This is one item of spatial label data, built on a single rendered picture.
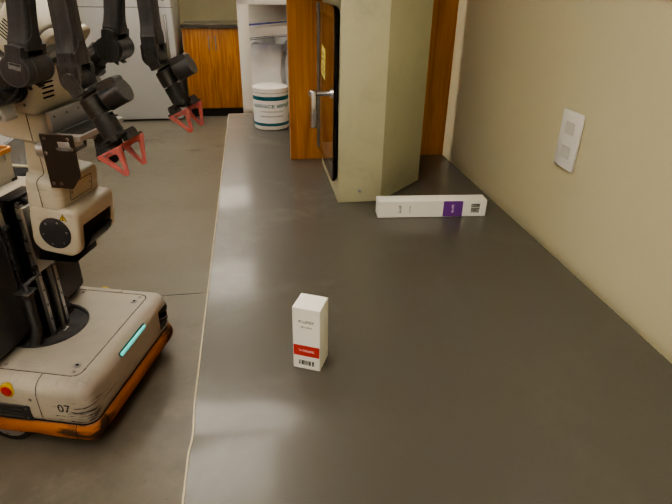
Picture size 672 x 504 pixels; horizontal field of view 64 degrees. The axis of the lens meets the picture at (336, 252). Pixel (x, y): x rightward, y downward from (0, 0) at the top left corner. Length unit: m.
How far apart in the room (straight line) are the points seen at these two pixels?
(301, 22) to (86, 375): 1.29
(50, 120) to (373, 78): 0.93
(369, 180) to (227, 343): 0.65
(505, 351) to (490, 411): 0.14
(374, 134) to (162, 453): 1.30
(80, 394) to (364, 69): 1.33
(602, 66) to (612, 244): 0.32
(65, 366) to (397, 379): 1.43
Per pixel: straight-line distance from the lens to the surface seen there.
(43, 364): 2.07
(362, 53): 1.27
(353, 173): 1.33
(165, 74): 1.86
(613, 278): 1.09
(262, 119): 2.02
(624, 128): 1.06
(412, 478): 0.67
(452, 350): 0.85
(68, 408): 1.99
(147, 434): 2.10
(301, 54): 1.62
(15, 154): 3.42
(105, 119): 1.48
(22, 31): 1.54
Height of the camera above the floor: 1.45
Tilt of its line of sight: 27 degrees down
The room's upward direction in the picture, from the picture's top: 1 degrees clockwise
